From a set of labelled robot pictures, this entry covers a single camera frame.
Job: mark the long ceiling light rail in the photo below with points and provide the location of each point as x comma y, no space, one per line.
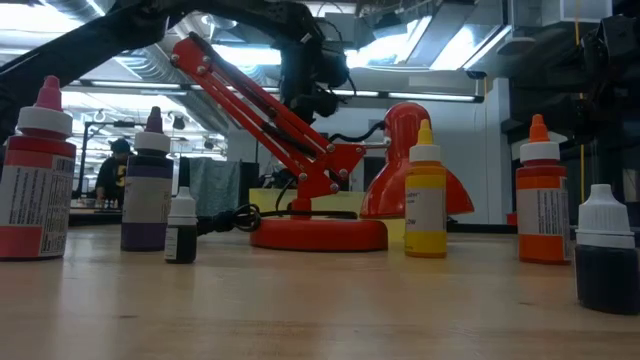
430,96

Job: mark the yellow food coloring bottle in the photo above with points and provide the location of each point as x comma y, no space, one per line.
425,210

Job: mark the purple food coloring bottle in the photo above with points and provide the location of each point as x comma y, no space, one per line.
147,200

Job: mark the black metal rack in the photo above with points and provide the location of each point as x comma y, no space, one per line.
82,150

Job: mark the person with dark cap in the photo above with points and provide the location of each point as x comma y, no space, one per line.
112,175

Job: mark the red desk lamp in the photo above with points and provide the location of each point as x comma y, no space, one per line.
320,235

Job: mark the small white-capped dropper bottle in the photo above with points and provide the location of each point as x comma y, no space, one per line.
181,240
605,270

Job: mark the red storage box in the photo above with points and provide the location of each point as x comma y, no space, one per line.
511,219

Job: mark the black cabinet with grey cloth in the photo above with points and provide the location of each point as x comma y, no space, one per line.
215,185

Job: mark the pink food coloring bottle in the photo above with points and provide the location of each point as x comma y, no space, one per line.
35,200

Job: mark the orange food coloring bottle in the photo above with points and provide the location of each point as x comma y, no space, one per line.
542,210

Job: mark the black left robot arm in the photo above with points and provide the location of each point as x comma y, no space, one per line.
75,55

